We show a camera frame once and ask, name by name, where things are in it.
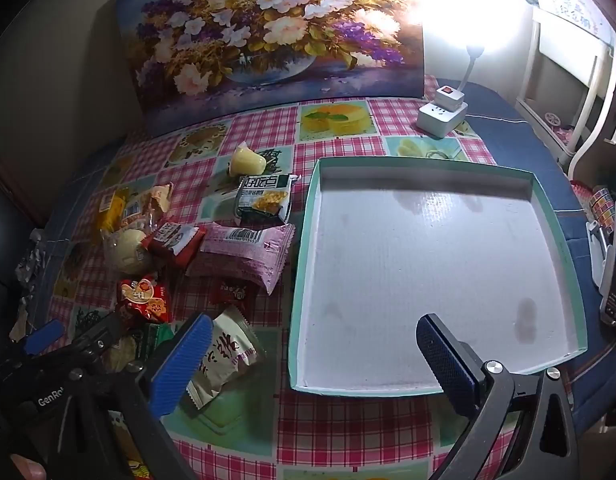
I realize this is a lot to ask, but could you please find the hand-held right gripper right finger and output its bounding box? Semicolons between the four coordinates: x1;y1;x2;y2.
416;313;581;480

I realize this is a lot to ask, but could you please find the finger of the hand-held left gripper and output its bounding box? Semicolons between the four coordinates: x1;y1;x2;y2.
72;313;129;362
0;319;67;368

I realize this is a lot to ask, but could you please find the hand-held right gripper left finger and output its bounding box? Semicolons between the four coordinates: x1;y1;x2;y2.
50;312;215;480

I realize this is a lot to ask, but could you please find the beige green snack packet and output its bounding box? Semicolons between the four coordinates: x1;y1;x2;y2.
185;305;266;413

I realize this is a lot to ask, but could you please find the red orange snack packet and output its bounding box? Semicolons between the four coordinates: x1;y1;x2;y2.
116;274;173;325

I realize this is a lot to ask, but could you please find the dark red candy packet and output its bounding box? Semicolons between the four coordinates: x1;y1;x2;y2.
208;277;253;306

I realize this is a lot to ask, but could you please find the bun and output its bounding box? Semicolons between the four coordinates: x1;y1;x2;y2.
100;225;156;276

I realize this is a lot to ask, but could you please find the white tray with teal rim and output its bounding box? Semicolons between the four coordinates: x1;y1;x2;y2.
289;156;588;398

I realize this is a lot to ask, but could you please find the small red snack packet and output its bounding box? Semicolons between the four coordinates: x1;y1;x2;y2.
140;222;207;267

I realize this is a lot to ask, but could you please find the pink snack packet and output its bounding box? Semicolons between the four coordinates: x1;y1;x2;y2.
188;221;296;296

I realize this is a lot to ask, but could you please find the brown beige snack packet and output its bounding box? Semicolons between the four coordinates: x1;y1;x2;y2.
122;182;175;233

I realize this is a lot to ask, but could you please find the green white cracker packet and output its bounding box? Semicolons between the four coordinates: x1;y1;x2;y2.
234;173;301;224

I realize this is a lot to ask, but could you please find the yellow pudding cup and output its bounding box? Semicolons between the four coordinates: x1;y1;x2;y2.
228;144;267;178

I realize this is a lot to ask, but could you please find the person's left hand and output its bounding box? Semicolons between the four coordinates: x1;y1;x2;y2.
10;454;47;480

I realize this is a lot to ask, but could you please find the white crumpled wrapper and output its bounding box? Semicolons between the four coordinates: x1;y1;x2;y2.
10;230;53;341

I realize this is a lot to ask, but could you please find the pink checkered tablecloth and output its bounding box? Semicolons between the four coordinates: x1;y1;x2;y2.
25;74;504;480

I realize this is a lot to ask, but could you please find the dark screen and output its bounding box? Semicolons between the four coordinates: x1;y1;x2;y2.
0;170;48;281

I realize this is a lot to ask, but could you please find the white phone stand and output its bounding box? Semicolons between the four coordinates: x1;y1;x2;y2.
586;220;616;291

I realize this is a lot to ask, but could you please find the colourful checkered card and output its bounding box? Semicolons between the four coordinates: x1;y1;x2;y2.
588;186;616;233

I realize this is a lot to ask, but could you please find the white power cube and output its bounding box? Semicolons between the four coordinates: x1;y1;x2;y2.
416;96;469;139

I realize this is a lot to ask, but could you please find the white gooseneck lamp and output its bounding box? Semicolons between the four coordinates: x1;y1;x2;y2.
434;42;486;109

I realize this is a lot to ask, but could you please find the flower painting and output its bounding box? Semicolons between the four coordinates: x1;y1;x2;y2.
115;0;426;136

